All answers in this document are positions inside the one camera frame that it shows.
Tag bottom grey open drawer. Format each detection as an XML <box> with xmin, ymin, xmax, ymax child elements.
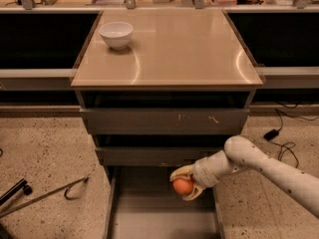
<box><xmin>104</xmin><ymin>166</ymin><xmax>223</xmax><ymax>239</ymax></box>

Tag black tripod leg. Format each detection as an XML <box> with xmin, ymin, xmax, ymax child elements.
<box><xmin>0</xmin><ymin>179</ymin><xmax>33</xmax><ymax>206</ymax></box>

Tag white ceramic bowl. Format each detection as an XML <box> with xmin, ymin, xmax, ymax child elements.
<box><xmin>99</xmin><ymin>22</ymin><xmax>134</xmax><ymax>50</ymax></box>

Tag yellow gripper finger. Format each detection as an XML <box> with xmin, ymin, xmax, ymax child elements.
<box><xmin>182</xmin><ymin>183</ymin><xmax>203</xmax><ymax>201</ymax></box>
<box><xmin>169</xmin><ymin>165</ymin><xmax>192</xmax><ymax>182</ymax></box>

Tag middle grey drawer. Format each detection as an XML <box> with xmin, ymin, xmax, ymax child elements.
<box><xmin>96</xmin><ymin>146</ymin><xmax>222</xmax><ymax>166</ymax></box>

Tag orange fruit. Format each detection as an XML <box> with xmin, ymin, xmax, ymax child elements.
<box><xmin>172</xmin><ymin>178</ymin><xmax>194</xmax><ymax>195</ymax></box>

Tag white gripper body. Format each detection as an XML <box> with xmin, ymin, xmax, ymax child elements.
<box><xmin>192</xmin><ymin>157</ymin><xmax>219</xmax><ymax>188</ymax></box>

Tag top grey drawer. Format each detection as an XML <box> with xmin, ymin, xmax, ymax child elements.
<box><xmin>80</xmin><ymin>109</ymin><xmax>249</xmax><ymax>135</ymax></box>

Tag grey drawer cabinet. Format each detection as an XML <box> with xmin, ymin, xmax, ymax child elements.
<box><xmin>69</xmin><ymin>7</ymin><xmax>265</xmax><ymax>239</ymax></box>

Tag black power adapter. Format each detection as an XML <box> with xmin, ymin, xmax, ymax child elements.
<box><xmin>263</xmin><ymin>129</ymin><xmax>279</xmax><ymax>141</ymax></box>

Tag metal hook rod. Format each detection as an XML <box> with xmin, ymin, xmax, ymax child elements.
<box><xmin>0</xmin><ymin>176</ymin><xmax>90</xmax><ymax>218</ymax></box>

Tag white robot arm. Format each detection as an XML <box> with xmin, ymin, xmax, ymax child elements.
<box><xmin>169</xmin><ymin>135</ymin><xmax>319</xmax><ymax>218</ymax></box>

